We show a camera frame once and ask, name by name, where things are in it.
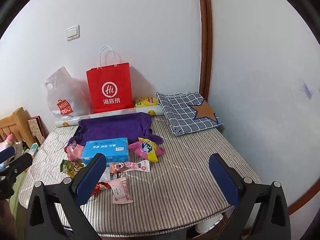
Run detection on purple cloth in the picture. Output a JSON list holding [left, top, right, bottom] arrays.
[[68, 112, 164, 147]]

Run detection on pink white snack packet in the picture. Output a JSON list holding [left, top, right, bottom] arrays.
[[109, 177, 134, 204]]

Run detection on blue tissue pack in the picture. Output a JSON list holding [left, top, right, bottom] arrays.
[[81, 137, 130, 167]]

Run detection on brown wooden trim strip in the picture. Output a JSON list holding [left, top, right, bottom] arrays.
[[287, 175, 320, 215]]

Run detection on brown wooden door frame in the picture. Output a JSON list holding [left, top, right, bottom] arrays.
[[197, 0, 213, 100]]

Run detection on pink bear snack packet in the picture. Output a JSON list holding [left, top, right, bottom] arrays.
[[110, 160, 150, 174]]

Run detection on wooden chair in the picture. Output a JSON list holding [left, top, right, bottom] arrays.
[[0, 107, 35, 150]]

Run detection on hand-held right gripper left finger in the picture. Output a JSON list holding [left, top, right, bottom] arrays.
[[26, 153, 107, 240]]

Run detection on pink white plush toy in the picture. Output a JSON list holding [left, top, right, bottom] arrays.
[[2, 134, 18, 152]]

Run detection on brown book box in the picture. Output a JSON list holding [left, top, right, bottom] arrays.
[[27, 116, 49, 144]]

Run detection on white light switch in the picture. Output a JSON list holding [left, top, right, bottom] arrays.
[[66, 25, 80, 41]]

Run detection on translucent white plastic bag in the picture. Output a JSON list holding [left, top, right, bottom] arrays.
[[44, 66, 94, 120]]

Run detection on teal white box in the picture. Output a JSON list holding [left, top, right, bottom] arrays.
[[27, 142, 40, 155]]

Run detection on yellow drink pack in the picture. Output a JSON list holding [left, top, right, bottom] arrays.
[[134, 97, 158, 108]]

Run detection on white container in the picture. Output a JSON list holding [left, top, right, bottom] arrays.
[[195, 215, 223, 233]]

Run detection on plain pink snack packet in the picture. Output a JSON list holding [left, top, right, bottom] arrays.
[[64, 140, 84, 163]]

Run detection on red snack packet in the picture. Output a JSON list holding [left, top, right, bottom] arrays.
[[92, 181, 112, 196]]

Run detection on blue checkered cloth with star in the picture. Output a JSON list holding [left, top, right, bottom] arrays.
[[156, 91, 224, 136]]

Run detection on green cloth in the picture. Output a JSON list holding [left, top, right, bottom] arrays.
[[10, 175, 28, 230]]

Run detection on pink yellow snack packet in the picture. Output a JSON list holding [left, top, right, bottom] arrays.
[[128, 137, 166, 163]]

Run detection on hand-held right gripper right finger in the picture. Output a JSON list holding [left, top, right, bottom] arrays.
[[209, 153, 292, 240]]

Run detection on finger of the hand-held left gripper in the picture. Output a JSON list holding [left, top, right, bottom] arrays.
[[0, 146, 16, 164], [0, 153, 33, 180]]

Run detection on red paper bag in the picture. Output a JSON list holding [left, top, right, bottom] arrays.
[[86, 46, 133, 114]]

